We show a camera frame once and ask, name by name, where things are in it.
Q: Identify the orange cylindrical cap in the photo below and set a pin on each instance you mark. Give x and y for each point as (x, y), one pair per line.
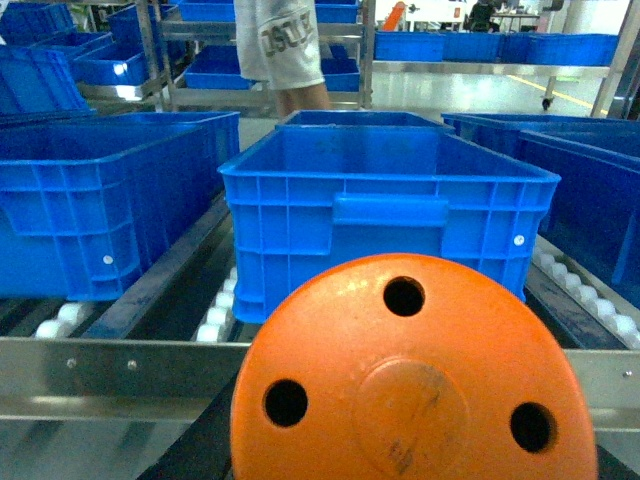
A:
(403, 366)

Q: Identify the steel roller shelf rack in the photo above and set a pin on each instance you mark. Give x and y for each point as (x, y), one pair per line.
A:
(129, 392)

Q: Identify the blue crate middle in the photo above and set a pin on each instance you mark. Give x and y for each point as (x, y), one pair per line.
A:
(308, 198)

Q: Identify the blue crate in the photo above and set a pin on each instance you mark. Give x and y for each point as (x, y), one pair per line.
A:
(308, 198)
(89, 205)
(594, 217)
(361, 118)

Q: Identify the blue crate behind centre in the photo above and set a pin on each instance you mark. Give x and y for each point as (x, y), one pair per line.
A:
(361, 118)

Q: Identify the steel wheeled cart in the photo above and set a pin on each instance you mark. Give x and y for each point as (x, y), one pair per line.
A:
(552, 55)

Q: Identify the person in white shorts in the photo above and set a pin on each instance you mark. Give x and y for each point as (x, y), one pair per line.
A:
(278, 43)

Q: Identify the blue crate left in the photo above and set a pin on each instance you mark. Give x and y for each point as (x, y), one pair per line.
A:
(89, 205)

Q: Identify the blue crate right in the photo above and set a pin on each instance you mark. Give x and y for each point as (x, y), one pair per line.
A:
(594, 217)

